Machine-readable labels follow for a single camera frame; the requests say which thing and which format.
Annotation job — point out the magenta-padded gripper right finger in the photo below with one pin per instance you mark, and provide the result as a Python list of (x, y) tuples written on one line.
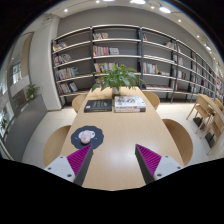
[(166, 165)]

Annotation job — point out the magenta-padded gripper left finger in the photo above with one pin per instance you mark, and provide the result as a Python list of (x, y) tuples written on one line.
[(58, 166)]

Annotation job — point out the pink computer mouse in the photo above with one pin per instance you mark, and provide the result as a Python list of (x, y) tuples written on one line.
[(86, 137)]

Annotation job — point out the dark cartoon-print mouse pad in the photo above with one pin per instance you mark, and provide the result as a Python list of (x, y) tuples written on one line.
[(97, 140)]

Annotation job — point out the group of wooden slatted chairs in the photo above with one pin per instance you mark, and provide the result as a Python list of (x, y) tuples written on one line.
[(203, 108)]

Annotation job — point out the white illustrated thick book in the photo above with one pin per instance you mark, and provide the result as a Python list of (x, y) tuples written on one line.
[(130, 102)]

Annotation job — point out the black book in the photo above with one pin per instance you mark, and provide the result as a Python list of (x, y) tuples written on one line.
[(98, 105)]

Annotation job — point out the small green ledge plant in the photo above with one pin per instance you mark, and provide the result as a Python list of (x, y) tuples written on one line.
[(32, 91)]

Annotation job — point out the green potted plant white pot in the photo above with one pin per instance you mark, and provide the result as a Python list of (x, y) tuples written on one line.
[(116, 77)]

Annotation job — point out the grey shelf unit with books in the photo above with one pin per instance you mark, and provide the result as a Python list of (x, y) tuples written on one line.
[(115, 40)]

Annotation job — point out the group of ceiling lights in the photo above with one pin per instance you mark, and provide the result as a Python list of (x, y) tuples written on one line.
[(165, 9)]

